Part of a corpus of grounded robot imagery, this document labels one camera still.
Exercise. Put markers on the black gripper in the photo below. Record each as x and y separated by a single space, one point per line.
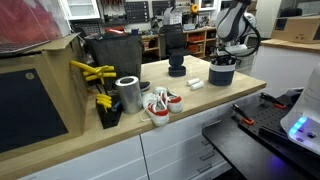
223 61

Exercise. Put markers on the blue-grey bucket with white rim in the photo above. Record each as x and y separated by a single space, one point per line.
221 76

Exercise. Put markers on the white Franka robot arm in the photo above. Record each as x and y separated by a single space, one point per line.
230 20

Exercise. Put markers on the wooden shelf unit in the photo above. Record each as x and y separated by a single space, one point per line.
200 40

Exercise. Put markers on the white plastic cylinder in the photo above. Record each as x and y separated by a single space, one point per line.
197 85
193 81

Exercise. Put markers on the black mesh back chair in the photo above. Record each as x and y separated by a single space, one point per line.
175 38

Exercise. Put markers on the yellow filament spool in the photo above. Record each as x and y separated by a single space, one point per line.
194 8

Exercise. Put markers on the white counter with wood top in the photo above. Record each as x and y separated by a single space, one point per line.
283 66

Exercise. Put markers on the white red sneaker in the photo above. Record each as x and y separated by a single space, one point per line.
156 111
173 101

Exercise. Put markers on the small cardboard box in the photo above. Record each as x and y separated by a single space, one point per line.
296 30

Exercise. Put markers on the black shoe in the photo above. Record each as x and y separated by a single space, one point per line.
145 86

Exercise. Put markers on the blue cup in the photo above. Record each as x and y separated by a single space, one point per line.
134 31

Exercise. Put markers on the black perforated work table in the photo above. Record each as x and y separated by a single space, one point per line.
240 153

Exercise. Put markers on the white drawer cabinet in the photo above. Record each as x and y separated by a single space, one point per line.
173 143

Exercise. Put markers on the black parts bin rack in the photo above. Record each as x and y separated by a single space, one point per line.
136 11

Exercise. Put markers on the silver metal can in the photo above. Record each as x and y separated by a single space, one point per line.
129 96

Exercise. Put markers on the dark grey fabric bin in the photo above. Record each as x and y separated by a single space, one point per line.
115 55

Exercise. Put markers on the red toolbox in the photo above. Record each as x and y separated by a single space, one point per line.
115 30

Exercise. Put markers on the yellow bar clamp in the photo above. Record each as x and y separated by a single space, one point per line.
96 71

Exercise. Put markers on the black tool holder box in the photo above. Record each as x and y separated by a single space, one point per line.
108 118

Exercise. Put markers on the large cardboard box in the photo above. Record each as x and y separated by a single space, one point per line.
33 110

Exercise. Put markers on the red translucent plastic bin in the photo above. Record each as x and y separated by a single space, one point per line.
26 20

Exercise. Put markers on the flat grey ribbed board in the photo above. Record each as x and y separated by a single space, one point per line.
20 47

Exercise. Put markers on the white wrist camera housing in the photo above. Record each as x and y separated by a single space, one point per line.
233 50

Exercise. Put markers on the white wall cabinet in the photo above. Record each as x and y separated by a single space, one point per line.
81 8

